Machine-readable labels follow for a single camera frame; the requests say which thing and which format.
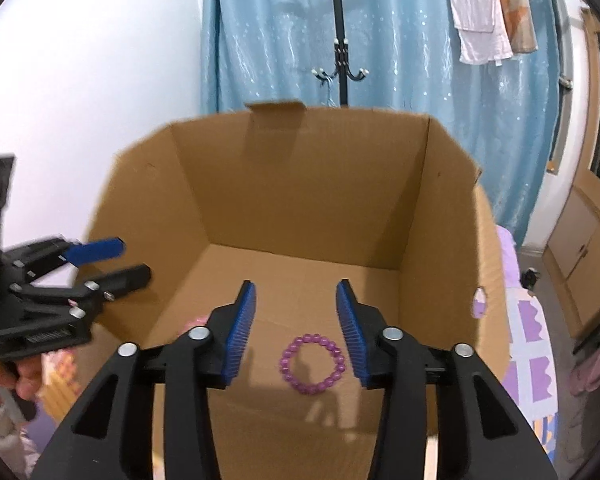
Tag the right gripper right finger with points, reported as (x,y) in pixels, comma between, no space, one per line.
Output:
(481,432)

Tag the white hanging towel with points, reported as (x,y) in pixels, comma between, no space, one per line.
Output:
(482,31)

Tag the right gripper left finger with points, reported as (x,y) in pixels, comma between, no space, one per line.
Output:
(107,434)

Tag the pink slippers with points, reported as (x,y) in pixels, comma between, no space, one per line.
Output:
(585,377)

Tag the wooden wardrobe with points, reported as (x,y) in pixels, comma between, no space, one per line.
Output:
(573,251)

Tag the left hand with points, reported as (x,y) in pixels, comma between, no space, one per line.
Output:
(26,380)

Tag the orange patterned hanging towel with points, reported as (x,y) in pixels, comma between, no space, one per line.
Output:
(519,26)

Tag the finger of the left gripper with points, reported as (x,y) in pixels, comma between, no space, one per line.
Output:
(117,284)
(81,254)

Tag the black coat rack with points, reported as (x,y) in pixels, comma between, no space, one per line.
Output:
(342,72)

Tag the brown cardboard box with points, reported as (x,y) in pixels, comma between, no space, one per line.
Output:
(295,200)

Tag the blue curtain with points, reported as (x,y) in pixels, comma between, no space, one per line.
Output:
(408,55)

